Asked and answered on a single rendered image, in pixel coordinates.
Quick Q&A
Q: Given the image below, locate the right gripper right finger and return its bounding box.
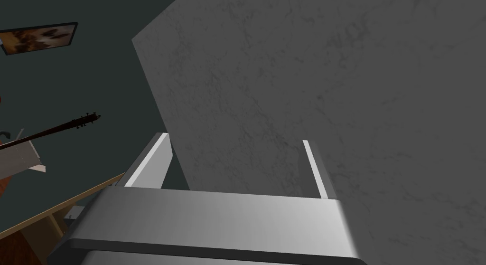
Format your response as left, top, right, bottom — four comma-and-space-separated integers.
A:
298, 139, 338, 200

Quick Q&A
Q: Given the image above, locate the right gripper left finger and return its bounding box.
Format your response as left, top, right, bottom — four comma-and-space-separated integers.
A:
115, 132, 174, 190

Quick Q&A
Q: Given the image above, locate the dark brown guitar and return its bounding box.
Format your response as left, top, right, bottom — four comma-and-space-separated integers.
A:
0, 112, 102, 151

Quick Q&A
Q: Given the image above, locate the pale grey box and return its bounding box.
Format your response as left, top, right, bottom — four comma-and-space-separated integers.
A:
0, 128, 47, 180

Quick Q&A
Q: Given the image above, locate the brown framed wall picture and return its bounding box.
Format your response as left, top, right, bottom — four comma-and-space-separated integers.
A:
0, 21, 79, 56

